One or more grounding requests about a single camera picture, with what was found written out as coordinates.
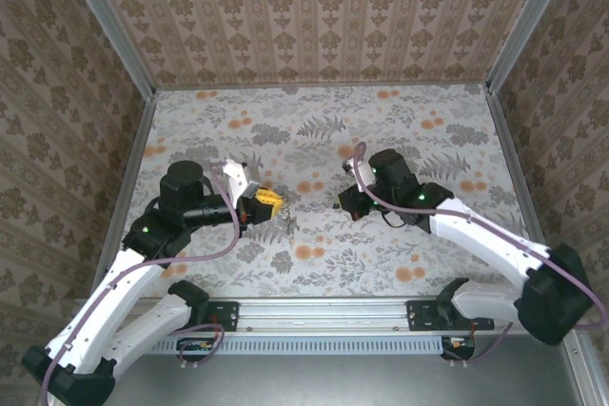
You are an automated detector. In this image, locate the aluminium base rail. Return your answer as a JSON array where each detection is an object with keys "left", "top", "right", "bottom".
[{"left": 118, "top": 299, "right": 505, "bottom": 335}]

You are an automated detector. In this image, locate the metal keyring with keys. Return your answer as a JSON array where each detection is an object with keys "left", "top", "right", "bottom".
[{"left": 280, "top": 208, "right": 301, "bottom": 241}]

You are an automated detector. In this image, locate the aluminium frame side rail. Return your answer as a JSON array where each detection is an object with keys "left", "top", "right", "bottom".
[
  {"left": 97, "top": 96, "right": 157, "bottom": 264},
  {"left": 483, "top": 84, "right": 609, "bottom": 406}
]

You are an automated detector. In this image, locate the black connector with wires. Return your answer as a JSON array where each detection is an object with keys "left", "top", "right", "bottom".
[
  {"left": 176, "top": 337, "right": 218, "bottom": 363},
  {"left": 440, "top": 335, "right": 478, "bottom": 360}
]

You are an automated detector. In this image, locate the aluminium frame post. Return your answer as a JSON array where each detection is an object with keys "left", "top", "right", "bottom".
[
  {"left": 54, "top": 0, "right": 157, "bottom": 101},
  {"left": 484, "top": 0, "right": 580, "bottom": 93}
]

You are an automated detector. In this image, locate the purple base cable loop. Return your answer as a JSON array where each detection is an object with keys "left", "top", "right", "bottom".
[
  {"left": 168, "top": 322, "right": 226, "bottom": 370},
  {"left": 442, "top": 322, "right": 515, "bottom": 365}
]

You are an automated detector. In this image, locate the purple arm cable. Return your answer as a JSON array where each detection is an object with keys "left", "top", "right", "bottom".
[
  {"left": 352, "top": 142, "right": 609, "bottom": 330},
  {"left": 40, "top": 162, "right": 242, "bottom": 406}
]

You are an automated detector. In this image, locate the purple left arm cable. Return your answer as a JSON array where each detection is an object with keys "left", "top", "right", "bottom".
[{"left": 40, "top": 162, "right": 242, "bottom": 406}]

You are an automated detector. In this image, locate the floral table cloth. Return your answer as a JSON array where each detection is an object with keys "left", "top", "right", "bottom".
[{"left": 107, "top": 85, "right": 548, "bottom": 298}]

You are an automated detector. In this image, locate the white slotted cable duct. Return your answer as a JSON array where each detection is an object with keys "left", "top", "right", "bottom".
[{"left": 151, "top": 333, "right": 446, "bottom": 356}]

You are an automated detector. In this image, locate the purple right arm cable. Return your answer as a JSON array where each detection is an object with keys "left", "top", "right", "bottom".
[{"left": 352, "top": 142, "right": 609, "bottom": 330}]

